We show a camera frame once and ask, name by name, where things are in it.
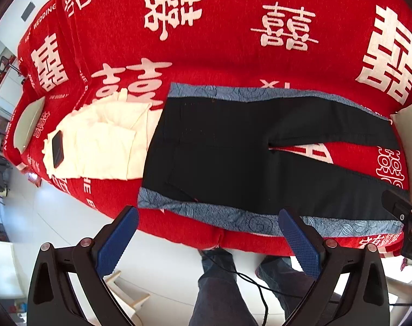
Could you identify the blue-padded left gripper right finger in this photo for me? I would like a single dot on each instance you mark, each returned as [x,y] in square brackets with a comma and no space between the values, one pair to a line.
[365,300]

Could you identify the black smartphone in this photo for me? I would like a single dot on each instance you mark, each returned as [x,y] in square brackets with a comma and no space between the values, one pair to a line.
[57,149]

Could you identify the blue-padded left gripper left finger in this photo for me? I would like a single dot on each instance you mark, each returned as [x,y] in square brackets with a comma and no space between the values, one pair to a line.
[51,296]

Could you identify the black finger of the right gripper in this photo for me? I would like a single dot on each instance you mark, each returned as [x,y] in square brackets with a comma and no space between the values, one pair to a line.
[401,209]

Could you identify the white oval pillow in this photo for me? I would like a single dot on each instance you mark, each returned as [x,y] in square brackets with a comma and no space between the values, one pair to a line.
[27,124]

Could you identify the black pants with grey trim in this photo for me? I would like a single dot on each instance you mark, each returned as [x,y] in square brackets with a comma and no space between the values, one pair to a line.
[233,157]

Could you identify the person's legs in grey trousers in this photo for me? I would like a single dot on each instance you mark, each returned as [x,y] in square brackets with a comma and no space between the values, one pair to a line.
[219,301]

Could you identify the white wooden stool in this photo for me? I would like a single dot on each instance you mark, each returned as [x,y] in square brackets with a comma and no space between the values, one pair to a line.
[130,302]

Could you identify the cream folded cloth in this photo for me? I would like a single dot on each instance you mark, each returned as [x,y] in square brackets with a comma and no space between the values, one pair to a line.
[105,140]

